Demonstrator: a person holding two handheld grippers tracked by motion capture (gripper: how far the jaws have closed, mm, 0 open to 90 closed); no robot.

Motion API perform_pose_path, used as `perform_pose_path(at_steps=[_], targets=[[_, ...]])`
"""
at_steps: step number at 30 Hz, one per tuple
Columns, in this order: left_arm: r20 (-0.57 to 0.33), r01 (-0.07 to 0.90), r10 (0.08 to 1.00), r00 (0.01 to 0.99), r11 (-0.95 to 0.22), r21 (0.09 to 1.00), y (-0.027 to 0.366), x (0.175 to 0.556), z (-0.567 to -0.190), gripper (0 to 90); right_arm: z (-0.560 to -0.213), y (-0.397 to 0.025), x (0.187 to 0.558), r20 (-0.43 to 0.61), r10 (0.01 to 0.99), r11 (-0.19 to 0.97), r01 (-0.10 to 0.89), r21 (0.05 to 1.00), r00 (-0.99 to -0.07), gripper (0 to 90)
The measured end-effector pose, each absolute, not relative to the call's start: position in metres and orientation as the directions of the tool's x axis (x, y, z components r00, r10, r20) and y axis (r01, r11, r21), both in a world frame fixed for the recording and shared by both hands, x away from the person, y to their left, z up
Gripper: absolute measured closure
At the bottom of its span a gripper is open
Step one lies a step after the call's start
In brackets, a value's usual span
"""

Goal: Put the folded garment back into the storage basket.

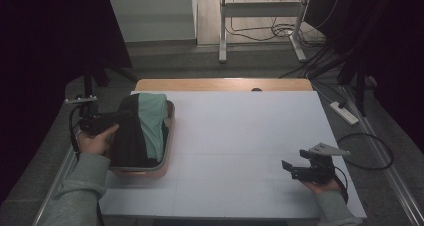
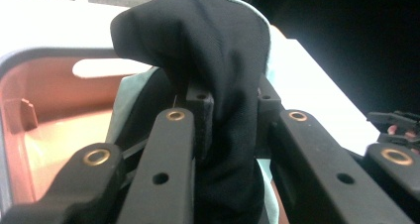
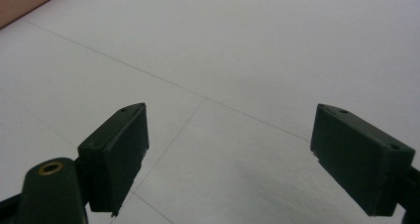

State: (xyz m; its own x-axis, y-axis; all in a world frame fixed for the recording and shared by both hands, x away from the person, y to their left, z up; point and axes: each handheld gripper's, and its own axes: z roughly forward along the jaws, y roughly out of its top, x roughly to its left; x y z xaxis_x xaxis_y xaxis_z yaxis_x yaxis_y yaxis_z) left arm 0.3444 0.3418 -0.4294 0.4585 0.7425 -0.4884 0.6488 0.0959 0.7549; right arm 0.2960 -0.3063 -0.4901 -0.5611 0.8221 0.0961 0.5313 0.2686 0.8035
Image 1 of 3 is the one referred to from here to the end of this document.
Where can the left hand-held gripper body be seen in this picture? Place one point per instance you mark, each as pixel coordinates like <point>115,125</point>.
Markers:
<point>95,124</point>

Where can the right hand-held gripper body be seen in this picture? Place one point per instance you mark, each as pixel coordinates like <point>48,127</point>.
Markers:
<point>316,173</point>

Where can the black and green garment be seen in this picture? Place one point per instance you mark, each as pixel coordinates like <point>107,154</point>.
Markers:
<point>128,142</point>

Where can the orange plastic bin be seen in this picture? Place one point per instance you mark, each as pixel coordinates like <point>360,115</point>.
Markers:
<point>146,172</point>

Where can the person's right hand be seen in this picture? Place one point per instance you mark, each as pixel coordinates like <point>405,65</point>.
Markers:
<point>321,187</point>

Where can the person's left hand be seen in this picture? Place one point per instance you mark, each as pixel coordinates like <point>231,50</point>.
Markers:
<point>93,144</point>

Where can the black stand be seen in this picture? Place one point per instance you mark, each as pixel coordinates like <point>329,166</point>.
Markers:
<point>88,86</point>
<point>360,92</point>

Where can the white power strip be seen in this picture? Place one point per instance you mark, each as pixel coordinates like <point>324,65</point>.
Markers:
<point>345,114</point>

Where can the white board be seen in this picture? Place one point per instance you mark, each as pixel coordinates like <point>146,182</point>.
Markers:
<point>233,136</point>

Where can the black plug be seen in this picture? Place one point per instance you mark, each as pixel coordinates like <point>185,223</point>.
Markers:
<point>342,104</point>

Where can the black knob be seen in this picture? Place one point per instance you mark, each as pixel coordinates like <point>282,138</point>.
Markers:
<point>256,89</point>

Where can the wooden table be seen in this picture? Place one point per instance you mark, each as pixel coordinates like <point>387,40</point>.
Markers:
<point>200,84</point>

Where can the white cabinet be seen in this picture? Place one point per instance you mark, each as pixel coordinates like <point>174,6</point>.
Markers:
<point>153,16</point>

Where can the white metal stand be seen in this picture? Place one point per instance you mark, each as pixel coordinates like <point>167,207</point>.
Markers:
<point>222,36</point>

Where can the metal floor rail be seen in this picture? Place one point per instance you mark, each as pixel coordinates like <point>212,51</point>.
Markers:
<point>396,186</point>
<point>63,172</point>

